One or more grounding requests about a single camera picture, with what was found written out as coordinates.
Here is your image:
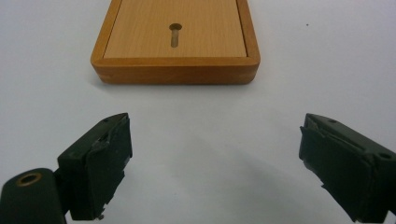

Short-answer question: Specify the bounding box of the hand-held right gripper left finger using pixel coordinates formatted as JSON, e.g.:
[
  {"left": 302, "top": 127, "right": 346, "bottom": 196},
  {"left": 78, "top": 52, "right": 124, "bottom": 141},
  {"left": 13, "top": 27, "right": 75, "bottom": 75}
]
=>
[{"left": 56, "top": 112, "right": 134, "bottom": 221}]

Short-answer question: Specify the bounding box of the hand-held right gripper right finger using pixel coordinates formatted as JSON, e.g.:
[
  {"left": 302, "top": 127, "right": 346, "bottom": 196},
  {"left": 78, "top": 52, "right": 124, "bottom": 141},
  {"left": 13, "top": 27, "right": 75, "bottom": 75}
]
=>
[{"left": 298, "top": 112, "right": 396, "bottom": 224}]

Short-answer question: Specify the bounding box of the wooden photo frame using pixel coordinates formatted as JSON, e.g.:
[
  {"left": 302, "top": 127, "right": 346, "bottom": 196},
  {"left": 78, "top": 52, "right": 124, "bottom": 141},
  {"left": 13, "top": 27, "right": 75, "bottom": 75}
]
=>
[{"left": 90, "top": 0, "right": 262, "bottom": 86}]

